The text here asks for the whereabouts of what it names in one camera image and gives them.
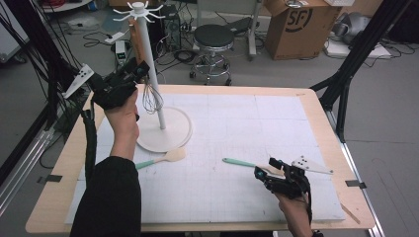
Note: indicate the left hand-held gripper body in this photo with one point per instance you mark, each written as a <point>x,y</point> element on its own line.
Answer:
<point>112,90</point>

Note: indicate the white device with green display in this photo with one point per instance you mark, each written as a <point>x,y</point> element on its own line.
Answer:
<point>120,52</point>

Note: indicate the black round stool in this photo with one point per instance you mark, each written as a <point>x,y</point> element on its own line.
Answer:
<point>213,38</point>

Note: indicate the white gridded foam mat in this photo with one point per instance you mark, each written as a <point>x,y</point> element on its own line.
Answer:
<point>230,138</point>

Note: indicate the white metal post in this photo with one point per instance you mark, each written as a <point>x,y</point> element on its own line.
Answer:
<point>253,33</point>

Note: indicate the grey rounded device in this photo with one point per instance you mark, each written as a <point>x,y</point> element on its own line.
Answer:
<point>351,28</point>

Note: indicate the person's right hand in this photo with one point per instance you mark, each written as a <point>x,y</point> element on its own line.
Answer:
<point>294,215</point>

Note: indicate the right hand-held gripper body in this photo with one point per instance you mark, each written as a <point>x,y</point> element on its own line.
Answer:
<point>290,186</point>

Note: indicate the black tape strip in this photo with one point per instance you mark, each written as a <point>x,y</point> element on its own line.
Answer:
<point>355,184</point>
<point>51,178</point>

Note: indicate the brown cardboard box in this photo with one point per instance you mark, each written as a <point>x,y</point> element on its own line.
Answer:
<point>298,33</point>

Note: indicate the black metal stand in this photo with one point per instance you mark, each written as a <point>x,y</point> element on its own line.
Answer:
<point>355,56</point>
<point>42,56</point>

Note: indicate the thin wooden stick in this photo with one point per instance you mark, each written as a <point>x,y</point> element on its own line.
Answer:
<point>350,214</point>

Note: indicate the person's left hand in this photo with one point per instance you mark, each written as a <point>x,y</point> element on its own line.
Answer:
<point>123,125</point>

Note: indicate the white utensil rack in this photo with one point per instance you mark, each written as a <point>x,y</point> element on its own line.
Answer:
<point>164,128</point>

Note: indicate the white power strip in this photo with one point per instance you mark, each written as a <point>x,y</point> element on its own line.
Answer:
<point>114,38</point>

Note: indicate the black computer tower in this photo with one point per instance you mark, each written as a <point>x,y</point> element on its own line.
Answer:
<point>171,29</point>

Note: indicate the aluminium rail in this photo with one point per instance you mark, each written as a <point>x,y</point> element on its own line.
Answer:
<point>359,184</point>
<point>23,168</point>

